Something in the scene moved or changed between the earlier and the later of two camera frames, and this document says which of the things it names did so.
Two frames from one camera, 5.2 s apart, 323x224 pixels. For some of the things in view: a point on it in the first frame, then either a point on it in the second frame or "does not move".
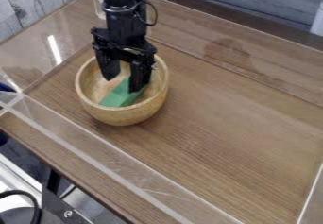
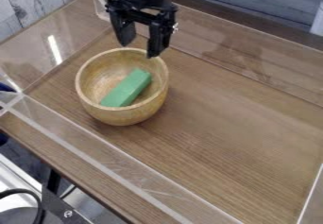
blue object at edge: x=5 y=87 does not move
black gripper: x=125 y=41 to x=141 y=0
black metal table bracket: x=57 y=210 does not move
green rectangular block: x=121 y=96 does not move
